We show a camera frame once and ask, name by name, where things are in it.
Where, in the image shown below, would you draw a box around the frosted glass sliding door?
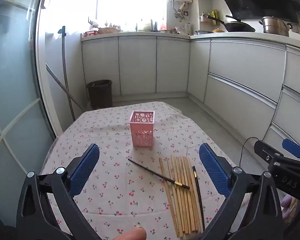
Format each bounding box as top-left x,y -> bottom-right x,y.
0,0 -> 59,230

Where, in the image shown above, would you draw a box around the upright mop handle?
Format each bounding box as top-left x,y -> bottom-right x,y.
58,26 -> 76,122

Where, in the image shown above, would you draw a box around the bright window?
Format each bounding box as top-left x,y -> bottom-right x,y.
96,0 -> 168,32

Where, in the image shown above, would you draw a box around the bundle of bamboo chopsticks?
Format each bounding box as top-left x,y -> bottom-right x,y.
159,156 -> 203,238

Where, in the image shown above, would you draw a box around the black cable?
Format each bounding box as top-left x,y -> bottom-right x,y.
239,137 -> 259,167

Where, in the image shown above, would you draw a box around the cherry print tablecloth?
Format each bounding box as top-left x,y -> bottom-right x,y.
39,101 -> 255,240

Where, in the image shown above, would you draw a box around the person's left hand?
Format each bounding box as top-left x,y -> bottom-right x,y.
115,226 -> 147,240

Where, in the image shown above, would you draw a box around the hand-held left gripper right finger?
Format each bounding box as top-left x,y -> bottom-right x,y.
199,142 -> 283,240

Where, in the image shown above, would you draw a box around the person's right hand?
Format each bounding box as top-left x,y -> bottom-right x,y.
281,194 -> 293,225

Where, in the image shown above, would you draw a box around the pink perforated utensil holder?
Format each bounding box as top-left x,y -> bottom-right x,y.
127,110 -> 156,148

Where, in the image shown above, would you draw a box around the dark brown trash bin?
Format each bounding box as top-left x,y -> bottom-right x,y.
86,79 -> 113,110

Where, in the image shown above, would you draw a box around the steel stock pot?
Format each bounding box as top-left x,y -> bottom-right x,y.
259,16 -> 293,37

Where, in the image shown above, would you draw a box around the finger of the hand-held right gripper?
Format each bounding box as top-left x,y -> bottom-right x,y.
282,138 -> 300,159
254,140 -> 300,168

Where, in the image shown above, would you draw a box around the white kitchen cabinets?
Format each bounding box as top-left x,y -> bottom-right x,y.
81,36 -> 300,160

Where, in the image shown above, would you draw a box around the black wok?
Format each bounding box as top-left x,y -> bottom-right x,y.
202,14 -> 256,32

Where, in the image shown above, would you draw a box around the black chopstick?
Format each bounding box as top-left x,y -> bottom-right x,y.
127,158 -> 190,190
192,166 -> 205,233

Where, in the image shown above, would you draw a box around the slanted metal pole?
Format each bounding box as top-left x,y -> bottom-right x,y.
45,63 -> 87,112

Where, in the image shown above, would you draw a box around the wicker basket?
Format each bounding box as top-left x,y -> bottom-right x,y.
98,26 -> 120,34

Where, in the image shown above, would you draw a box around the wire wall rack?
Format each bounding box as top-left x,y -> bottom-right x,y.
199,10 -> 219,25

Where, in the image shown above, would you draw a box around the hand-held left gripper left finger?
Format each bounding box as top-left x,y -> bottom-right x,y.
16,143 -> 100,240

